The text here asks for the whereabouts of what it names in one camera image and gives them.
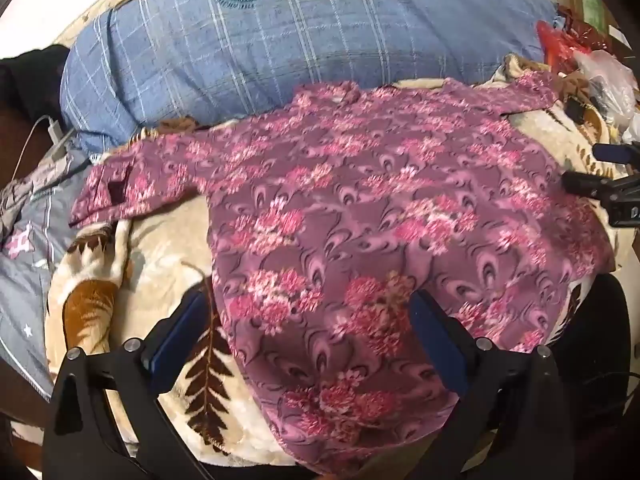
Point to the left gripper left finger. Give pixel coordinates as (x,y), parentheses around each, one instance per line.
(107,421)

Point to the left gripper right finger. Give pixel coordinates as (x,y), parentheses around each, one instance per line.
(511,419)

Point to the purple floral shirt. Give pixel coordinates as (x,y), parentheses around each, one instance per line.
(326,215)

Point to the clear plastic bag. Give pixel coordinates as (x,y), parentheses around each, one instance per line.
(611,84)

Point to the red plastic bag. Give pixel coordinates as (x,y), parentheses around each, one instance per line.
(559,48)

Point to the grey star bedsheet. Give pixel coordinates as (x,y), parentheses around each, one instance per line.
(34,236)

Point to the black cloth at headboard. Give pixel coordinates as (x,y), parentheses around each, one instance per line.
(31,82)

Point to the blue plaid pillow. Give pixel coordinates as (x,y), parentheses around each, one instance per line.
(214,60)

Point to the white charger with cable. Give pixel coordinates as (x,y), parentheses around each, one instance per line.
(43,143)

